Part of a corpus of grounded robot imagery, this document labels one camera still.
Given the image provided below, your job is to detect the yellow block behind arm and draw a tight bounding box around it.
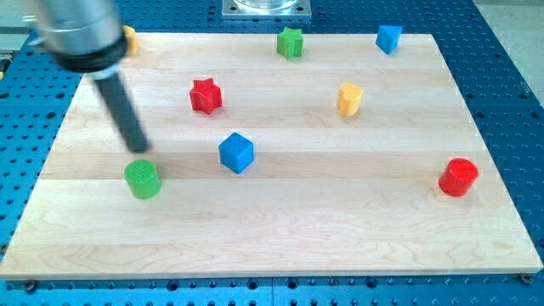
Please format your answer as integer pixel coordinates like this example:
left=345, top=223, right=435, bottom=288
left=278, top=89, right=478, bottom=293
left=122, top=25, right=139, bottom=56

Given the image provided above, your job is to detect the blue cube block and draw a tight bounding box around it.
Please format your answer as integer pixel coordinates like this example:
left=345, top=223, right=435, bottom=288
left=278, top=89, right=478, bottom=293
left=218, top=133, right=254, bottom=174

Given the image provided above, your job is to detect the wooden board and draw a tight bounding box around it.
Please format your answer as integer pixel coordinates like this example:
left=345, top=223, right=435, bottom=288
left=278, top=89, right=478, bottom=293
left=1, top=33, right=542, bottom=280

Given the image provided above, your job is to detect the red star block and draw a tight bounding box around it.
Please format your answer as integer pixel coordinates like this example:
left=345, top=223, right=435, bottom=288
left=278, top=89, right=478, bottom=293
left=190, top=78, right=223, bottom=115

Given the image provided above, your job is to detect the yellow heart block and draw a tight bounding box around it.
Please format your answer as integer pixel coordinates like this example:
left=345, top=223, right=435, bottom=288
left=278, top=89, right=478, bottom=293
left=337, top=82, right=364, bottom=117

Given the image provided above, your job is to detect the green star block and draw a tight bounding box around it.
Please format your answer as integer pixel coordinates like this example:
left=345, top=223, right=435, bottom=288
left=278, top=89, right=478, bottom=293
left=276, top=27, right=304, bottom=60

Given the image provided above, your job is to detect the green cylinder block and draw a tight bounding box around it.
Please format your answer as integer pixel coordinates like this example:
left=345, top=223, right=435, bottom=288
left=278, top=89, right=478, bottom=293
left=123, top=159, right=162, bottom=199

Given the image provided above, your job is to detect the black pusher rod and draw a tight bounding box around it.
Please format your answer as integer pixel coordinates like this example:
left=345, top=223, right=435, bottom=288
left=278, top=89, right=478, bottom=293
left=94, top=72, right=150, bottom=153

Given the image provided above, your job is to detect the blue triangle block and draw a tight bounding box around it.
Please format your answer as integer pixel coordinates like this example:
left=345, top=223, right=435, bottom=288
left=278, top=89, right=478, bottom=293
left=376, top=25, right=403, bottom=54

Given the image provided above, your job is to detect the red cylinder block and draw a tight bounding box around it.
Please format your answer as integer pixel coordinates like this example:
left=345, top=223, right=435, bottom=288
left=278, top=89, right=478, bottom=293
left=438, top=158, right=479, bottom=197

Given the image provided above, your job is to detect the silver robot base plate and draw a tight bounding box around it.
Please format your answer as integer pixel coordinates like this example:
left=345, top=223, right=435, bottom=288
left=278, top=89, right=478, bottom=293
left=221, top=0, right=312, bottom=20

